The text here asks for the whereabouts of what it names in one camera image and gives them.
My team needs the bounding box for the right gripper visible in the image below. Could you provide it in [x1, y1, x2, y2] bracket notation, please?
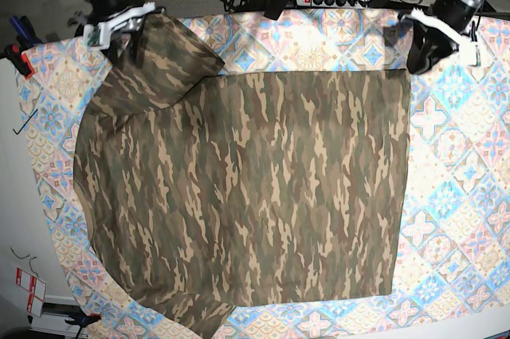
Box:
[83, 2, 165, 66]

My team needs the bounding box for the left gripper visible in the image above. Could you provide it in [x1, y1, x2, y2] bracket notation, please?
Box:
[398, 8, 480, 74]

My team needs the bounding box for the camouflage T-shirt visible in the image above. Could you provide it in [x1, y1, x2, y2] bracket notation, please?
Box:
[73, 15, 411, 337]

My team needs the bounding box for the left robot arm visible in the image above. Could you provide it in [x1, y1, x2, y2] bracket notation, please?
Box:
[398, 0, 485, 75]

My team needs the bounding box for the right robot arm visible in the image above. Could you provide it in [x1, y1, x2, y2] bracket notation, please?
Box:
[68, 0, 166, 65]

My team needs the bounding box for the black hex key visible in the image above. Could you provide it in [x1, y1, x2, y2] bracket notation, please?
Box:
[13, 108, 38, 136]

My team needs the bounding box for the red black clamp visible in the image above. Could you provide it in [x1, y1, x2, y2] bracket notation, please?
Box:
[1, 44, 34, 78]

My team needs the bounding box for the white power strip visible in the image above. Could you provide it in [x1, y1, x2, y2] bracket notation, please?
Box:
[294, 0, 370, 9]

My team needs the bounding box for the patterned tile tablecloth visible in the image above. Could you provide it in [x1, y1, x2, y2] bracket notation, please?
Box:
[16, 9, 509, 338]

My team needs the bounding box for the red white label tag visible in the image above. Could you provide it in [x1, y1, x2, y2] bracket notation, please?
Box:
[16, 267, 46, 317]

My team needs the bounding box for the black orange bottom clamp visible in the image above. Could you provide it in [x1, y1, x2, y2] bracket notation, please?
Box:
[65, 313, 101, 339]

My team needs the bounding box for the blue clamp handle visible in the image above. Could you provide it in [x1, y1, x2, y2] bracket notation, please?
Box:
[10, 16, 42, 49]

